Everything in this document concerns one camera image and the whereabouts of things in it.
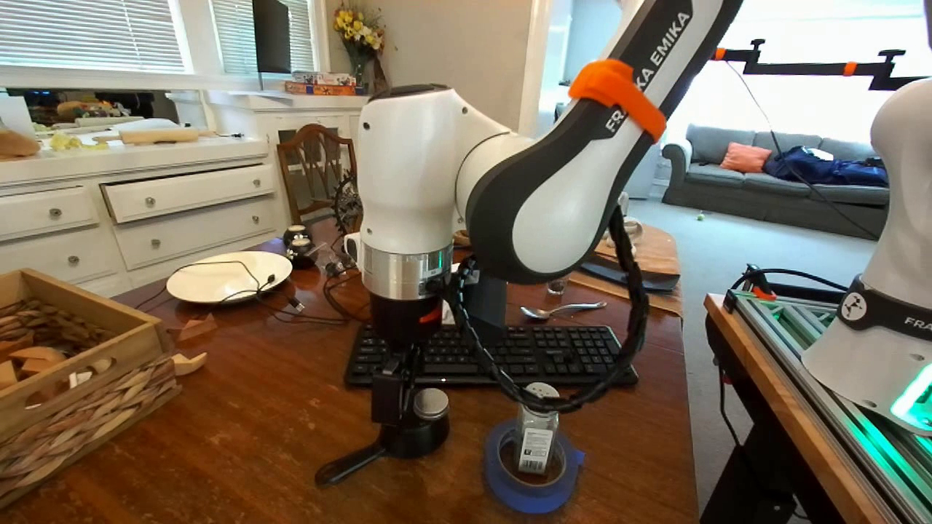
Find small silver lid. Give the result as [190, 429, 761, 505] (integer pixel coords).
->
[410, 384, 451, 423]

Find white round plate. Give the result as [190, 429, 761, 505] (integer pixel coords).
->
[163, 247, 298, 308]

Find white drawer dresser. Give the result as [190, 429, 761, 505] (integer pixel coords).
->
[0, 134, 286, 300]

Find dark ornate wooden chair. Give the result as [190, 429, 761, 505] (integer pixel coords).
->
[275, 122, 361, 233]

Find robot mounting cart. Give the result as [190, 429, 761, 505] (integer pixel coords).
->
[701, 262, 932, 524]

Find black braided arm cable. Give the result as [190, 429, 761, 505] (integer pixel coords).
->
[445, 202, 653, 416]

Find small black pot with handle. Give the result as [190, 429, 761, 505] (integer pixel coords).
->
[316, 388, 454, 489]

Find small wood piece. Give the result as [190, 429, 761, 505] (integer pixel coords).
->
[170, 349, 214, 381]
[174, 314, 219, 346]

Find white glass-door cabinet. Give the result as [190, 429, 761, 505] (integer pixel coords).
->
[246, 90, 391, 179]

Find small glass jar container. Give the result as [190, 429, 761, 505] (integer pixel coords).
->
[517, 378, 565, 479]

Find silver metal spoon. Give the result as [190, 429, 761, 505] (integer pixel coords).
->
[519, 297, 610, 326]

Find blue cloth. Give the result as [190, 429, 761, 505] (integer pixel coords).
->
[764, 142, 891, 191]

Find thin black cable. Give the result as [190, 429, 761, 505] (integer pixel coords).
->
[317, 260, 375, 326]

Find white window blinds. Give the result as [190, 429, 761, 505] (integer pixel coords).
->
[0, 0, 190, 74]

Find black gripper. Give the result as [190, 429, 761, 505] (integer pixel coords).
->
[367, 294, 454, 429]

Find black computer keyboard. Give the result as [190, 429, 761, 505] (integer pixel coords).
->
[343, 320, 640, 394]

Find long wooden stick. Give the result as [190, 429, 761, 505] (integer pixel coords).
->
[565, 272, 685, 320]

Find thin metal utensil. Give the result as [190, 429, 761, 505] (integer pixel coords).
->
[190, 255, 282, 307]

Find wooden slat basket crate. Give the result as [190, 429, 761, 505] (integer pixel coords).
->
[0, 269, 186, 509]

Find wooden cutting board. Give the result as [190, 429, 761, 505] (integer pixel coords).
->
[116, 125, 225, 148]

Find blue tape roll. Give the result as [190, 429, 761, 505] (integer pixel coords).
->
[484, 416, 589, 518]

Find pink cushion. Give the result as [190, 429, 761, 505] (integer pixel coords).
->
[719, 141, 774, 179]

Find yellow flowers in vase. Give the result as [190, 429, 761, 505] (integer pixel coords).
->
[332, 4, 391, 99]

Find small dark jar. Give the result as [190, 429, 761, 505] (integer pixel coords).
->
[282, 224, 317, 272]

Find grey sofa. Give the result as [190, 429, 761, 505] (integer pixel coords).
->
[662, 122, 891, 243]

